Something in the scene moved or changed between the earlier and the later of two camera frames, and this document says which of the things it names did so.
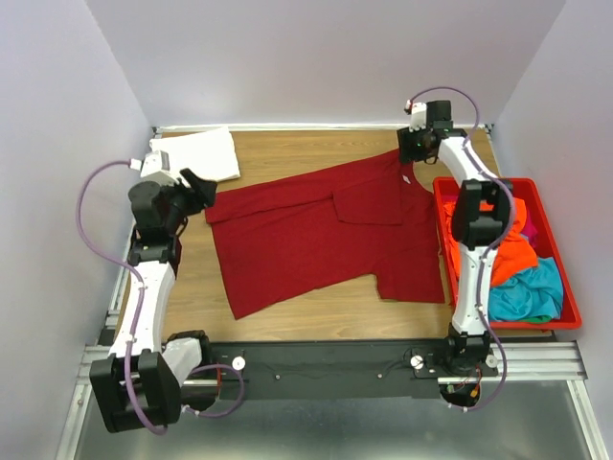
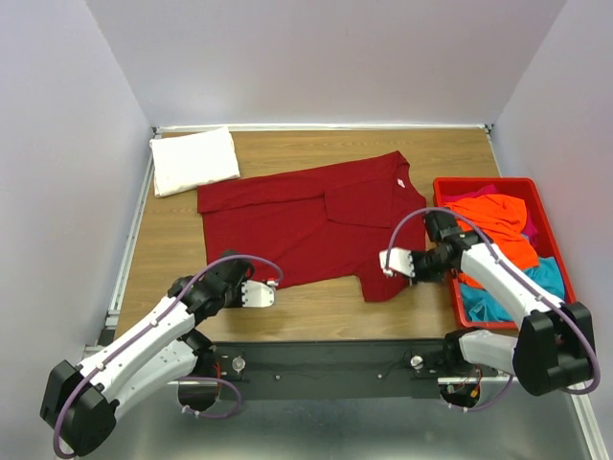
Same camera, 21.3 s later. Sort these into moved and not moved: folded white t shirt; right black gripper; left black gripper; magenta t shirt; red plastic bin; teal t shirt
Moved: left black gripper; right black gripper
Not moved: red plastic bin; folded white t shirt; magenta t shirt; teal t shirt
